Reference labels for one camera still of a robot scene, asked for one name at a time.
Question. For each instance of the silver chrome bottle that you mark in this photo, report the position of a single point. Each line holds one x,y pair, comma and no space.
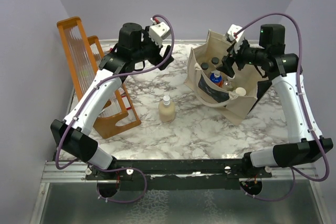
228,85

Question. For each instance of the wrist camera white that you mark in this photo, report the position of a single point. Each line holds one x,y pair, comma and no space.
235,35
159,32

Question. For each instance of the beige canvas tote bag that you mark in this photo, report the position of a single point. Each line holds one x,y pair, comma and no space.
210,95

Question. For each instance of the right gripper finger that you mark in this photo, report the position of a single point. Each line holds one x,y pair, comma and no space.
227,70
227,60

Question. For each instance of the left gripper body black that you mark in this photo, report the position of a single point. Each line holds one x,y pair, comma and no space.
154,52

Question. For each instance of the short orange wooden rack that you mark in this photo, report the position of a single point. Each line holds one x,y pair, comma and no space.
112,119

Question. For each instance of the aluminium frame rail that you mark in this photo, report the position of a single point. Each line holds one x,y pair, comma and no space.
79,172

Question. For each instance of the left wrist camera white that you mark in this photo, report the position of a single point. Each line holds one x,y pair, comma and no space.
159,32

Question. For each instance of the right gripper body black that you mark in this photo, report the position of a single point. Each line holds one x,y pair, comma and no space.
247,55

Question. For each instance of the tall orange wooden rack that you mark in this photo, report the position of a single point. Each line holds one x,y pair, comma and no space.
72,35

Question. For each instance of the beige pump lotion bottle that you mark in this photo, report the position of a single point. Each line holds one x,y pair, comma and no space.
166,109

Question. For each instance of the clear bottle black cap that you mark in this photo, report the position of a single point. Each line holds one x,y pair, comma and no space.
215,61

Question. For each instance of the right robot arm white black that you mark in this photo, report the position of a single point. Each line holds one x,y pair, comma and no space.
306,143

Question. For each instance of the orange bottle blue cap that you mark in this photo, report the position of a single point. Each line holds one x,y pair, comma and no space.
216,78

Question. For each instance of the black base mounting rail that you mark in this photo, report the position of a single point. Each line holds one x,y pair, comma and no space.
132,174

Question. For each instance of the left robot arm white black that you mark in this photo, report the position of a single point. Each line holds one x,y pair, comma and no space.
135,45

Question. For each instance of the green bottle cream lid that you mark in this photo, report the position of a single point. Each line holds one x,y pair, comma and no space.
238,92

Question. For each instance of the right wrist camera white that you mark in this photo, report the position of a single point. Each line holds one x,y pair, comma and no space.
235,35

